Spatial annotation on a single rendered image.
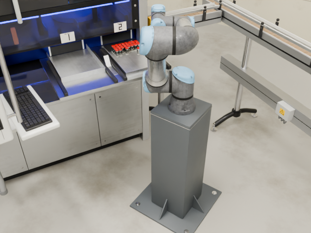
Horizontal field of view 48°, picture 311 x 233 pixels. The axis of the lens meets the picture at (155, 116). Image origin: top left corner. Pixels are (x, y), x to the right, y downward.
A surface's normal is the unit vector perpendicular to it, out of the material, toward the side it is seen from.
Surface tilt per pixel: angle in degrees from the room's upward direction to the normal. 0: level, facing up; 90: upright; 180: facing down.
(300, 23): 90
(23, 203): 0
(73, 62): 0
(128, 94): 90
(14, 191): 0
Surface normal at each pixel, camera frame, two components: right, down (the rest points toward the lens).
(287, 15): -0.57, 0.50
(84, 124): 0.46, 0.54
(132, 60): 0.00, -0.79
